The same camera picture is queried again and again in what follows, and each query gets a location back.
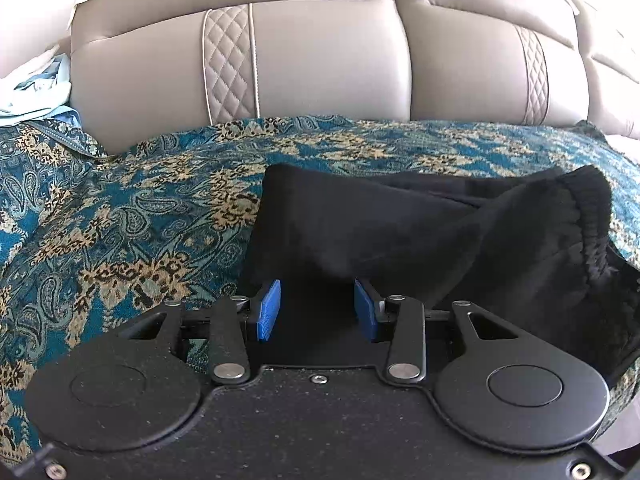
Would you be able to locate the beige leather sofa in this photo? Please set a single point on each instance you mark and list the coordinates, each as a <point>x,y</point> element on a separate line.
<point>325,60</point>

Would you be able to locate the white cloth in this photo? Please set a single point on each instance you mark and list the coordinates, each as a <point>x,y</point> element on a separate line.
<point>45,5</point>

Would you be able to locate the light blue cloth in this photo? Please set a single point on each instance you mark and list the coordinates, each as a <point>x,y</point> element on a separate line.
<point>40,90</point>

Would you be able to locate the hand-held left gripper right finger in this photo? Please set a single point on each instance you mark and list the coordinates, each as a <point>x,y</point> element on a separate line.
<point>365,310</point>

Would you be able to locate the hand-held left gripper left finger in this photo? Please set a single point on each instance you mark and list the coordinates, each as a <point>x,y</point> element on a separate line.
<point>269,310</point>

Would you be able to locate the black pants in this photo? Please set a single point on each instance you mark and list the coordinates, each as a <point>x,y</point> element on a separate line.
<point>425,235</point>

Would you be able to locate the blue paisley blanket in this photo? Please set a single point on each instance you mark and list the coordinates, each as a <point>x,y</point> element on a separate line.
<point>125,220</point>

